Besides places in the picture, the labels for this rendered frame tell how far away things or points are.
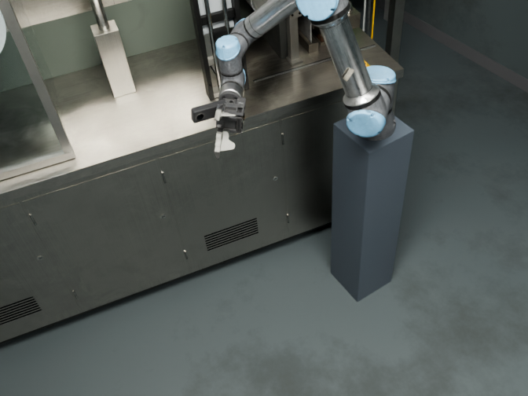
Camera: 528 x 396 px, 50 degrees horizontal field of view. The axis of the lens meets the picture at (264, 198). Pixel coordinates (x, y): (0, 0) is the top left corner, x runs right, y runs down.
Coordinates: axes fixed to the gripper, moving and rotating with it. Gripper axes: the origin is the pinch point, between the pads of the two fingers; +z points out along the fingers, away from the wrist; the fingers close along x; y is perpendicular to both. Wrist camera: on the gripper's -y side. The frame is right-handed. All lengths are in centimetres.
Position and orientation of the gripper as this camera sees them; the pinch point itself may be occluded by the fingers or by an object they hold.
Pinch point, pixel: (214, 141)
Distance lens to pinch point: 166.1
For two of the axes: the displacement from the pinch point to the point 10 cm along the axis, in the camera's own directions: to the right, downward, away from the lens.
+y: 10.0, 0.9, 0.0
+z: -0.7, 7.2, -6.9
